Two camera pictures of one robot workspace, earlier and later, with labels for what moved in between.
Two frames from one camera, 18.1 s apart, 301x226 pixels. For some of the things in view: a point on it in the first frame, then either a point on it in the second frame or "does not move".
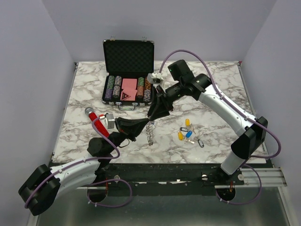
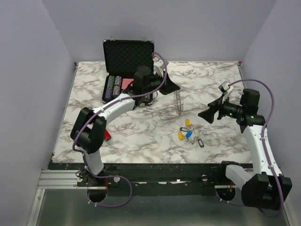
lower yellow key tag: (180, 135) does not move
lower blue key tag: (188, 134) does not move
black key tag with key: (201, 143) does not move
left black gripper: (132, 127) to (169, 86)
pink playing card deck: (129, 84) does not move
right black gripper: (163, 104) to (208, 114)
